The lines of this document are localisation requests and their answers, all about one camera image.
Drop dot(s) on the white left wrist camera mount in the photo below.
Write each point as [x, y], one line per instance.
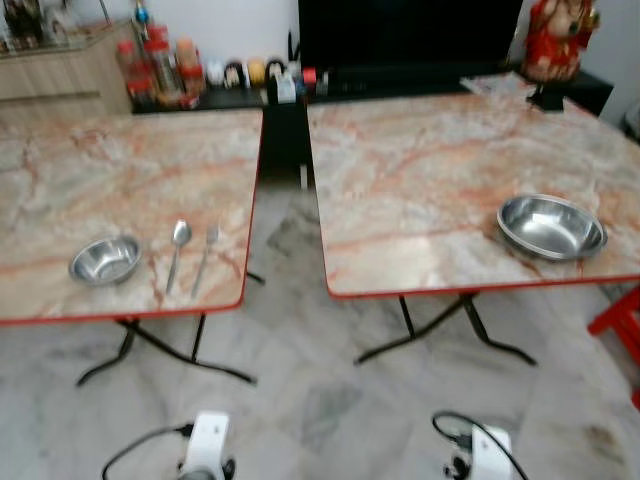
[208, 440]

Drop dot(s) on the steel fork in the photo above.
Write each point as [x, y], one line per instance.
[205, 256]

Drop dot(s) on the white round figurine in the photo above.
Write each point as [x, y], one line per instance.
[214, 73]

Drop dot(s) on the red plastic stool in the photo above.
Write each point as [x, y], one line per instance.
[622, 320]

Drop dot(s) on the steel spoon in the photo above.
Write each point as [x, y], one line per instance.
[180, 233]

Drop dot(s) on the marble top folding table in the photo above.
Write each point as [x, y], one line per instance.
[120, 170]
[420, 170]

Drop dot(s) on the printed magazine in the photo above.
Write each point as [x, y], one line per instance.
[495, 85]

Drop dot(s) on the small black box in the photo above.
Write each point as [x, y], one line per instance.
[547, 98]

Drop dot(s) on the black flat television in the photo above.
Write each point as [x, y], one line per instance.
[405, 30]

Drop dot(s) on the black round figurine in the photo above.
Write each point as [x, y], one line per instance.
[234, 75]
[275, 68]

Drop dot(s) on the dark grey bag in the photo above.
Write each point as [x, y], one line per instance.
[631, 120]

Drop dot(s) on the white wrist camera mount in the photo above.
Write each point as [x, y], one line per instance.
[208, 440]
[492, 455]

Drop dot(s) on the small clear jar red lid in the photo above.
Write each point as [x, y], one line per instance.
[125, 62]

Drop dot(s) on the black television console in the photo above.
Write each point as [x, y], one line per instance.
[285, 140]

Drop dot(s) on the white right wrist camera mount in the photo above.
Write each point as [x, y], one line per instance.
[492, 455]

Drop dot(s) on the tall clear jar red lid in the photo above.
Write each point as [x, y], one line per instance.
[160, 65]

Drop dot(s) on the red and gold figurine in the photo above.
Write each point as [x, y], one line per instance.
[555, 40]

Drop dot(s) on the large steel bowl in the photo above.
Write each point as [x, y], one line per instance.
[550, 228]

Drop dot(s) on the yellow round figurine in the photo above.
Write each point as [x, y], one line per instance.
[256, 71]

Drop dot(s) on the light wooden cabinet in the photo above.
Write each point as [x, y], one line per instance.
[60, 80]

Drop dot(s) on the small steel bowl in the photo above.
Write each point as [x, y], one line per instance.
[105, 262]

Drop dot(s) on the small white box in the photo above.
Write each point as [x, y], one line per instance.
[286, 90]

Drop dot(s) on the orange filled jar red lid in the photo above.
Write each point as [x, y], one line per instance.
[190, 65]

